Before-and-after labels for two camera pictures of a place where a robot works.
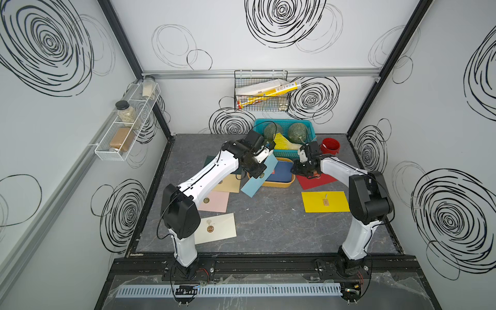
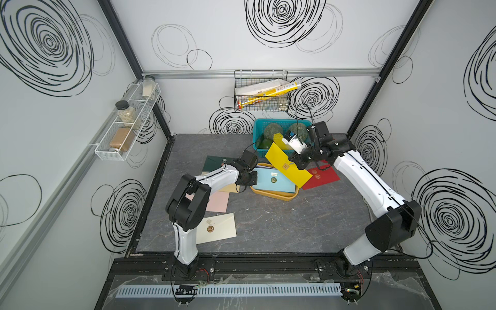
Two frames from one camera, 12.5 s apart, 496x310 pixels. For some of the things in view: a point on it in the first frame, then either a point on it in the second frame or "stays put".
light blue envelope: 253,184 to 270,179
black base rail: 267,268 stays put
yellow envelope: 325,201 to 279,153
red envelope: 307,183 stays put
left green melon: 270,130 stays put
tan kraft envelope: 232,183 stays put
